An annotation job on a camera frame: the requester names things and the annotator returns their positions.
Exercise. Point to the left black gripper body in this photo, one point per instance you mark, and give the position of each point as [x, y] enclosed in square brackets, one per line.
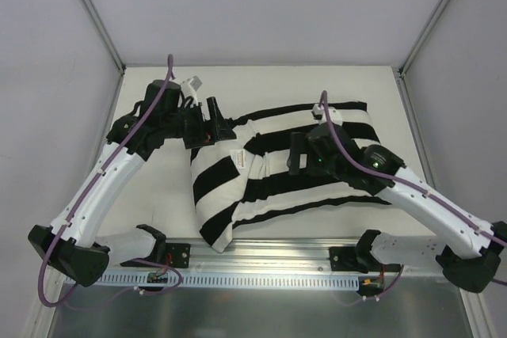
[202, 128]

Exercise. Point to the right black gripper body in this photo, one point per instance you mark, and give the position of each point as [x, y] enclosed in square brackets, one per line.
[297, 153]

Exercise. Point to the black white striped pillowcase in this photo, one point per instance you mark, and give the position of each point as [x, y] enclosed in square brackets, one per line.
[224, 198]

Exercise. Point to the white pillow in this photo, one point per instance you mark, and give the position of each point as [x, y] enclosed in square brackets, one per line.
[266, 143]

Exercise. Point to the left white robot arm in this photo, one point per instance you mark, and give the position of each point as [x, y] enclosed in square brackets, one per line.
[71, 244]

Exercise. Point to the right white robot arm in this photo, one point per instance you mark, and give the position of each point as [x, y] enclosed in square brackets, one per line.
[465, 249]

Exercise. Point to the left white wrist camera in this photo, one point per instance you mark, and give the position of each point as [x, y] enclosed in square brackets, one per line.
[190, 86]

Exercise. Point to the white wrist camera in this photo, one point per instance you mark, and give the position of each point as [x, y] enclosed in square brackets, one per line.
[190, 86]
[321, 114]

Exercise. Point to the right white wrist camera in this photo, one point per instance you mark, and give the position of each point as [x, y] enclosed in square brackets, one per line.
[321, 114]

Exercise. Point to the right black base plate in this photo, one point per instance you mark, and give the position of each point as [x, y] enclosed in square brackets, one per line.
[343, 259]

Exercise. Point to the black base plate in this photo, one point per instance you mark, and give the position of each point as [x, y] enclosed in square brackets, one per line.
[343, 259]
[175, 255]

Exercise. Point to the aluminium mounting rail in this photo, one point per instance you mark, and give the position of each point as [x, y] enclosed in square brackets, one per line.
[302, 255]

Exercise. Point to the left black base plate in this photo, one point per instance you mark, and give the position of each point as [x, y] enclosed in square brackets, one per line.
[175, 255]

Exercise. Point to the left aluminium frame post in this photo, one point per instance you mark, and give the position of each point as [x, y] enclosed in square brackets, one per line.
[103, 33]

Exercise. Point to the aluminium frame post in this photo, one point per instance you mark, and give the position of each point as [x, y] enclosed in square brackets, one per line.
[435, 16]
[103, 33]

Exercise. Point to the white slotted cable duct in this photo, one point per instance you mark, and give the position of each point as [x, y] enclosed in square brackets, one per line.
[319, 282]

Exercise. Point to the right aluminium frame post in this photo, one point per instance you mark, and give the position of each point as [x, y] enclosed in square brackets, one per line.
[435, 16]

